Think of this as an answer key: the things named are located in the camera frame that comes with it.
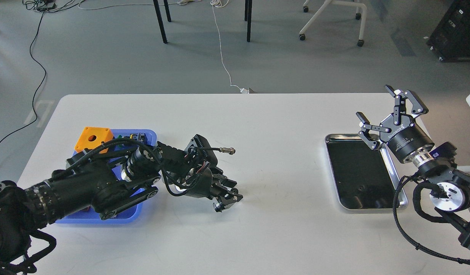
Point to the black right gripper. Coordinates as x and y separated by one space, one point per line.
404 139

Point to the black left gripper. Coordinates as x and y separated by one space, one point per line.
213 184

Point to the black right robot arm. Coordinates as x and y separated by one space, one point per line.
441 189

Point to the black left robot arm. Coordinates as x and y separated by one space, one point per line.
110 178

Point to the silver metal tray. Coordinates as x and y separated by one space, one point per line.
354 164

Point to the white rolling chair base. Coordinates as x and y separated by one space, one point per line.
360 15

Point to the black equipment case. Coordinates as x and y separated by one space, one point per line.
450 40

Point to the blue plastic tray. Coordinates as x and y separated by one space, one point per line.
89 216

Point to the orange plastic box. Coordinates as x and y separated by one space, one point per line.
92 137

